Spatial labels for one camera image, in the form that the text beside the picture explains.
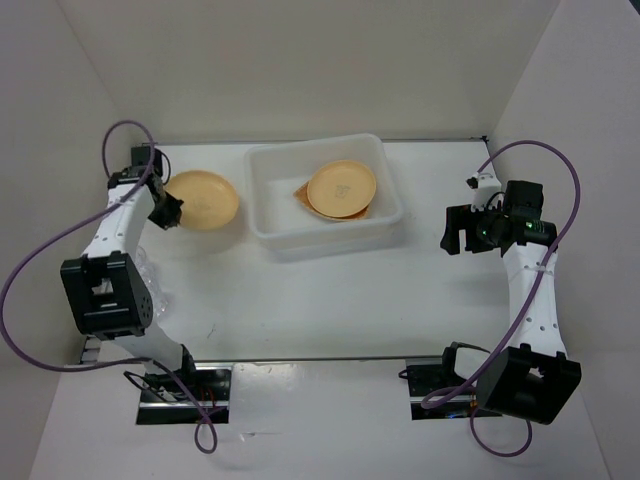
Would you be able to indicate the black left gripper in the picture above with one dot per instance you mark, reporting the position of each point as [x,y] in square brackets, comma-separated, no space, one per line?
[172,216]

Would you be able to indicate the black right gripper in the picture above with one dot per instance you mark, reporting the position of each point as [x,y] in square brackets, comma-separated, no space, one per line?
[461,217]

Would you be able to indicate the yellow bear plate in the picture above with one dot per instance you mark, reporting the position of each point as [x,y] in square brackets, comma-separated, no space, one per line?
[209,200]
[341,188]

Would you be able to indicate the clear plastic cup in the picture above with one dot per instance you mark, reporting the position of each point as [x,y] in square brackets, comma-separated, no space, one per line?
[147,271]
[160,302]

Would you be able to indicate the triangular woven bamboo basket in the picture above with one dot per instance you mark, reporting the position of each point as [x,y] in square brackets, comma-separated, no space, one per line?
[301,197]

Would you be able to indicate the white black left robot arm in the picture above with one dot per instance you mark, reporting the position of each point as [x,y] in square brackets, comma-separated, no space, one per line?
[109,296]

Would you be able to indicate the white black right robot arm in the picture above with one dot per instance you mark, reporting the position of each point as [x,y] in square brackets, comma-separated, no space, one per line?
[531,377]

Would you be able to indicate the translucent white plastic bin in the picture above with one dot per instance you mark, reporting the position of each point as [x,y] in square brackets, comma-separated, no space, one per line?
[274,172]

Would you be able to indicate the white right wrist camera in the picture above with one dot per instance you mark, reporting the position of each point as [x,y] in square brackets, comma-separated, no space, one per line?
[486,188]

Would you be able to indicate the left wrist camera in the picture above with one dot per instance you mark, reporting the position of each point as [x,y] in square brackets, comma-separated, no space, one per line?
[129,175]

